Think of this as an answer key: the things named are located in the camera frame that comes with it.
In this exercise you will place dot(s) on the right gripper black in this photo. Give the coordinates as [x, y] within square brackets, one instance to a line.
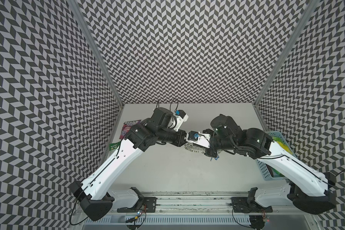
[212, 153]

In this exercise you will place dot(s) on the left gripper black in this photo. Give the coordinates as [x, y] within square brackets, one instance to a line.
[179, 141]

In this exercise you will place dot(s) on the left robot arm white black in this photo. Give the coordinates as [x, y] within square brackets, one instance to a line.
[93, 193]

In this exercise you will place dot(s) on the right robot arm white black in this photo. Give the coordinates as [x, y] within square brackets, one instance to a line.
[307, 189]

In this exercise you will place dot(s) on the purple candy bag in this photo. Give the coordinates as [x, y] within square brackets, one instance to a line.
[127, 126]

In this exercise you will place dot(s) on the light blue plastic basket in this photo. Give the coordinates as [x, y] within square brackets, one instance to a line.
[267, 171]

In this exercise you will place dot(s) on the green candy bag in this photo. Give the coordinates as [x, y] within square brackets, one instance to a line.
[113, 146]

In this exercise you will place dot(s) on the left base wiring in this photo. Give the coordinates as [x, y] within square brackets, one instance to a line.
[136, 217]

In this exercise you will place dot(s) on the base wiring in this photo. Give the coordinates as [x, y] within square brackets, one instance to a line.
[256, 220]
[136, 217]

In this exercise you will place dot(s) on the right base wiring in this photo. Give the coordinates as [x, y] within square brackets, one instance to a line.
[256, 220]

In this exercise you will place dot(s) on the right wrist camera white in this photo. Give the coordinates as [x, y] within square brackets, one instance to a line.
[200, 139]

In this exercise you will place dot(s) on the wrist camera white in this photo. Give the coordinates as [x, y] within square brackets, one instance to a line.
[179, 118]
[200, 139]

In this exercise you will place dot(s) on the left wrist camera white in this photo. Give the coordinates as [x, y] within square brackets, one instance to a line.
[179, 118]

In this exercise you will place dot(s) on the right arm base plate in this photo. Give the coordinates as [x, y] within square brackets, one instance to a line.
[243, 205]

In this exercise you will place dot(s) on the aluminium frame rail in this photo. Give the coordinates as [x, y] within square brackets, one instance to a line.
[200, 211]

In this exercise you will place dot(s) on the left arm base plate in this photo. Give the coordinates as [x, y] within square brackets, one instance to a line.
[143, 203]

